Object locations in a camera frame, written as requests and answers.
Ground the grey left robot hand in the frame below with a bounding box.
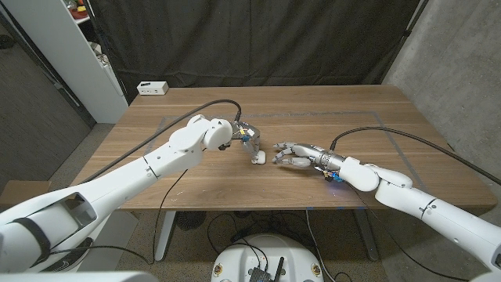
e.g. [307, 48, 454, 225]
[230, 120, 262, 157]

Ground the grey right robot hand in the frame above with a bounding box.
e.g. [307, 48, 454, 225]
[272, 141, 348, 172]

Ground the grey tape outline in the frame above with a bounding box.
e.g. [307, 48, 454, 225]
[115, 110, 438, 209]

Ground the black backdrop curtain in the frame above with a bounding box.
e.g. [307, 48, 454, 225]
[88, 0, 422, 99]

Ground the black round floor fan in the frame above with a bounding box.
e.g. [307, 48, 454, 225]
[175, 211, 207, 231]

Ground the grey table leg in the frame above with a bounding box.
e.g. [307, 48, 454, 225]
[354, 209, 380, 262]

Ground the white power strip box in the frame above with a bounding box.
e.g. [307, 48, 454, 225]
[136, 81, 170, 96]

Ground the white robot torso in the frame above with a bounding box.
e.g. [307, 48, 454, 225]
[211, 233, 325, 282]

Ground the black antenna module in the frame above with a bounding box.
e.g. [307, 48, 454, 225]
[247, 256, 286, 282]

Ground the white table leg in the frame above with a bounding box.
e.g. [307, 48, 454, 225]
[154, 211, 177, 262]

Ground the black backdrop pole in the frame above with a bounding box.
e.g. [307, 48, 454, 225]
[385, 0, 430, 79]

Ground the white floor platform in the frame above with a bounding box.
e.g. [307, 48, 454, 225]
[77, 211, 140, 273]

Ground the white cabinet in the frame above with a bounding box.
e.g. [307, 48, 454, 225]
[2, 0, 129, 125]

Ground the black sneaker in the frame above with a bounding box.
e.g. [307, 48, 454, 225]
[50, 237, 95, 273]

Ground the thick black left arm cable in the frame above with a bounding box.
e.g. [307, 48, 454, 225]
[77, 99, 243, 185]

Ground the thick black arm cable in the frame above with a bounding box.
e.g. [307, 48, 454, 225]
[77, 99, 243, 185]
[330, 125, 501, 187]

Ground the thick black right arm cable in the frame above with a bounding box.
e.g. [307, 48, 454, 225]
[330, 125, 501, 187]

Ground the grey floor cable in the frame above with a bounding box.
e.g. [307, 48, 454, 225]
[305, 209, 333, 282]

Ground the black floor cable tangle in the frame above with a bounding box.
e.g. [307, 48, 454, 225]
[206, 211, 314, 255]

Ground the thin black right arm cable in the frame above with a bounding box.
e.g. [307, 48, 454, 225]
[346, 182, 470, 282]

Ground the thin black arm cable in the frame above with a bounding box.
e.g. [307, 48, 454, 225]
[50, 168, 189, 266]
[346, 182, 470, 282]

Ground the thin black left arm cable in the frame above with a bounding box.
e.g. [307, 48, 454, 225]
[50, 168, 189, 266]

